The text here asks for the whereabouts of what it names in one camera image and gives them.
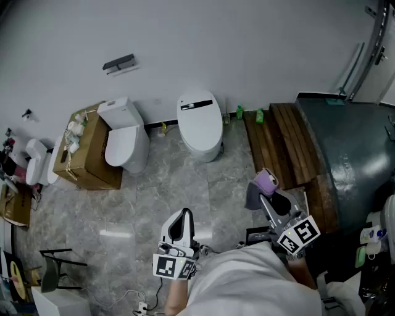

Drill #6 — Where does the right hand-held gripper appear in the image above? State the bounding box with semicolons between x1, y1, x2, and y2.
257;188;322;256

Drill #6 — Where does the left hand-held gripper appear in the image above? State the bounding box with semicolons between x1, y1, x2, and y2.
152;208;201;281

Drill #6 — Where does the purple and grey cleaning cloth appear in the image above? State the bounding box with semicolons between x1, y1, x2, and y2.
244;167;280;212

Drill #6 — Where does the white oval smart toilet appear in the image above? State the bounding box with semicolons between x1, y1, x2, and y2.
177;89;225;164

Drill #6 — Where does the person's left forearm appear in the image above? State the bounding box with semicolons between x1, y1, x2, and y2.
163;276;192;316

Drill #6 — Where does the white toilet with tank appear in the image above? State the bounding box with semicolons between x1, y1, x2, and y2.
97;96;151;175

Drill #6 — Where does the black waist pack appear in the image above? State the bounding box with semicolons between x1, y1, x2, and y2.
246;227;272;247

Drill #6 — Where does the silver wristwatch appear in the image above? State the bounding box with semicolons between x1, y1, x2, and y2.
285;250;306;262

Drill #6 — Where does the wooden slatted platform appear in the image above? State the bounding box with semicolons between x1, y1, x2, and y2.
243;102;339;234

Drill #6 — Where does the person's white shirt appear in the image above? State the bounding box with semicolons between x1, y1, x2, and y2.
185;242;323;316

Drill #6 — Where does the green soap holder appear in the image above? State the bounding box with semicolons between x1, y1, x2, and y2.
354;246;367;268

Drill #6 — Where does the dark green bathtub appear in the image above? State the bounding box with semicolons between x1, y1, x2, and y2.
294;92;395;235

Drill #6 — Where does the large brown cardboard box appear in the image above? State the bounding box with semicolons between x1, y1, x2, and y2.
52;101;123;191

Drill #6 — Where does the teal floor squeegee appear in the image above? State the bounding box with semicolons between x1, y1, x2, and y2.
324;42;365;106

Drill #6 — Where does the black chair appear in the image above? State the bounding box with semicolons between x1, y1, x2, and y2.
39;248;88;294

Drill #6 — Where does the white cabinet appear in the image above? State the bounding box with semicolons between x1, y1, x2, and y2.
30;286;92;316

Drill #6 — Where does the pile of white paper rolls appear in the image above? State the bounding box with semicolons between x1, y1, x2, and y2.
63;111;89;155

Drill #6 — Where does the flat brown cardboard box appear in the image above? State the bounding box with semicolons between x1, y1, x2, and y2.
0;185;33;228

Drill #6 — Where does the black cable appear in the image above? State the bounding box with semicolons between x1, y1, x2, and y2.
144;276;164;313

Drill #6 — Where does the white cable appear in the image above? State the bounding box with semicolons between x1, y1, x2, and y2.
83;286;146;309

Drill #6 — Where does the door with black handle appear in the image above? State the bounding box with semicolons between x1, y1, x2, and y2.
348;0;395;104

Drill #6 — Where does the black wall shelf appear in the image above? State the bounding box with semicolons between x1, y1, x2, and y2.
102;53;139;77

